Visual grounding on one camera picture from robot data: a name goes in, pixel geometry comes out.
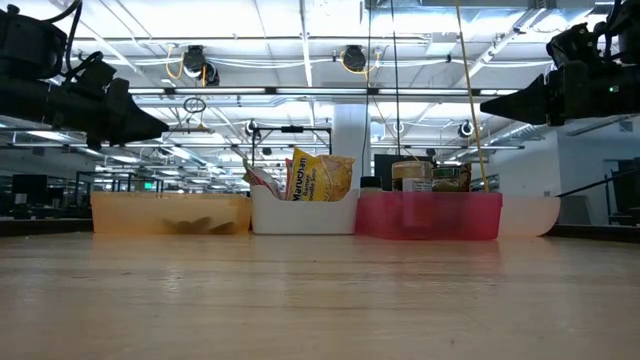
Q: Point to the distant black frame stand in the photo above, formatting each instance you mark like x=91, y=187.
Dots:
x=291, y=129

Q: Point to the grey background box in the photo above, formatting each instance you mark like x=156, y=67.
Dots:
x=575, y=210

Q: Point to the distant dark monitor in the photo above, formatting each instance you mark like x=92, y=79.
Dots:
x=30, y=187

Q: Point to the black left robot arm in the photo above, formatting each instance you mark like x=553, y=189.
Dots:
x=25, y=45

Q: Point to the green small bottle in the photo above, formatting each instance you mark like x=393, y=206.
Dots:
x=446, y=179

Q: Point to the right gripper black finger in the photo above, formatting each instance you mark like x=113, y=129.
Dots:
x=520, y=105

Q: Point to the translucent pink bowl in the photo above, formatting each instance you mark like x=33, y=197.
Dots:
x=530, y=215

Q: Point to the red plastic tray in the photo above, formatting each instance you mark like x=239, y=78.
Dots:
x=435, y=215

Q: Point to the white plastic bin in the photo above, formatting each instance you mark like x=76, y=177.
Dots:
x=300, y=217

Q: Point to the black aluminium table frame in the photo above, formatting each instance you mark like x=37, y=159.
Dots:
x=600, y=232

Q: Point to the long ceiling light rail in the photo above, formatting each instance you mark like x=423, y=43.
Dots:
x=300, y=91

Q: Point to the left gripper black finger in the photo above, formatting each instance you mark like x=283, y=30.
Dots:
x=135, y=125

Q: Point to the yellow ramen noodle packet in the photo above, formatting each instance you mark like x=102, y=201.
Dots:
x=325, y=175

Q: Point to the orange rectangular tray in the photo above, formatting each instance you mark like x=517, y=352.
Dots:
x=150, y=212

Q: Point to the black screen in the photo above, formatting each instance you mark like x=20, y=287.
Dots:
x=382, y=167

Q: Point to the tan-lid spice jar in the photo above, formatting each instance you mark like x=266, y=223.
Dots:
x=411, y=175

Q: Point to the dark cabinet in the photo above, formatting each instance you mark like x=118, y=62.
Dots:
x=625, y=190

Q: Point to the white pillar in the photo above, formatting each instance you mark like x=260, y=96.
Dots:
x=350, y=135

